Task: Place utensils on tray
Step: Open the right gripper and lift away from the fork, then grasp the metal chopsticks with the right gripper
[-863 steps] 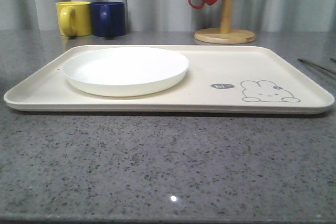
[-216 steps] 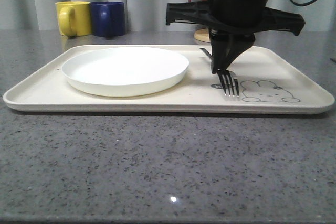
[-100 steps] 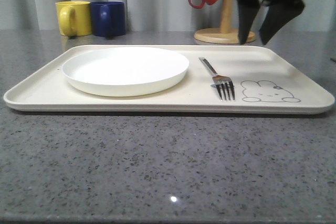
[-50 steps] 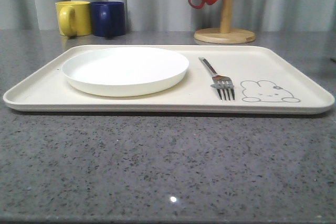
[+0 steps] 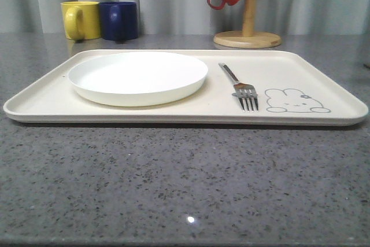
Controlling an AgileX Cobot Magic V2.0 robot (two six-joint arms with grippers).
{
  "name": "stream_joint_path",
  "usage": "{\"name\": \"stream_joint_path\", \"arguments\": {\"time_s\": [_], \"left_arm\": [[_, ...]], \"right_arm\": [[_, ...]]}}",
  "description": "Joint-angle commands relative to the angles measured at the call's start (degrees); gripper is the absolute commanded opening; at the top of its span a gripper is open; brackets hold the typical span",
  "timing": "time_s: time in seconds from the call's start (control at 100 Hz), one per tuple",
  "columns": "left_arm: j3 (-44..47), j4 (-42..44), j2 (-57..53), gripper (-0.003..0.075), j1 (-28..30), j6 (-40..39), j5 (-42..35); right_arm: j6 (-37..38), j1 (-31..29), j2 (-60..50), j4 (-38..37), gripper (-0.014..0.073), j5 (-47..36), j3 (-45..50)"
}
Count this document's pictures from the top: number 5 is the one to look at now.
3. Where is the yellow mug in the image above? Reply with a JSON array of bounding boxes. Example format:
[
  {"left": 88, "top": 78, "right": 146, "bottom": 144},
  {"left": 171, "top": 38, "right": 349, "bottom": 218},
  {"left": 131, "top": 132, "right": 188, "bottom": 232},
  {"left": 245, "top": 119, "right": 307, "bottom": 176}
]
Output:
[{"left": 61, "top": 1, "right": 101, "bottom": 40}]

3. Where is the white round plate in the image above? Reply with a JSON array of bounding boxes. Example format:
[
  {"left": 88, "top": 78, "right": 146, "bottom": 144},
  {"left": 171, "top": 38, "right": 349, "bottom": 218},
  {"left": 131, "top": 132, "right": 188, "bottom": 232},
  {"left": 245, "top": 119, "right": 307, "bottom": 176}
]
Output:
[{"left": 68, "top": 51, "right": 208, "bottom": 107}]

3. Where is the wooden mug tree stand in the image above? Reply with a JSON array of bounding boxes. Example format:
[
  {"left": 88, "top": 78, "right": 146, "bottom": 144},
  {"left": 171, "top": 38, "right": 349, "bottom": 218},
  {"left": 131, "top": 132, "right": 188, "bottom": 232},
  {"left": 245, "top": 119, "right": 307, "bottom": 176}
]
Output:
[{"left": 213, "top": 0, "right": 282, "bottom": 49}]

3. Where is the silver fork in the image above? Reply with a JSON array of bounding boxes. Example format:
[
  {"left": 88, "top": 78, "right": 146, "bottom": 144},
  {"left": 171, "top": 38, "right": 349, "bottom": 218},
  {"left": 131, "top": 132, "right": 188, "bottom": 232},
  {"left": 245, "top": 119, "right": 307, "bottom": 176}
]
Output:
[{"left": 219, "top": 63, "right": 259, "bottom": 112}]

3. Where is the cream rabbit serving tray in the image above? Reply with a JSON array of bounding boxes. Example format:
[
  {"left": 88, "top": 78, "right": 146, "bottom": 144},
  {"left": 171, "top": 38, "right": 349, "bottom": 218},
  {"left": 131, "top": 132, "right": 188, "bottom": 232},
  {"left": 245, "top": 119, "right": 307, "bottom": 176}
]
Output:
[{"left": 3, "top": 49, "right": 369, "bottom": 126}]

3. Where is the dark blue mug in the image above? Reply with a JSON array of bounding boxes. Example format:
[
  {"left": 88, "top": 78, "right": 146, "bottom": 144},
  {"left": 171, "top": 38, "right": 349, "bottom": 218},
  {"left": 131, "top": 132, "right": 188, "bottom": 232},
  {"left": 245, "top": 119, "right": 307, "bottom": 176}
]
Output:
[{"left": 98, "top": 2, "right": 139, "bottom": 40}]

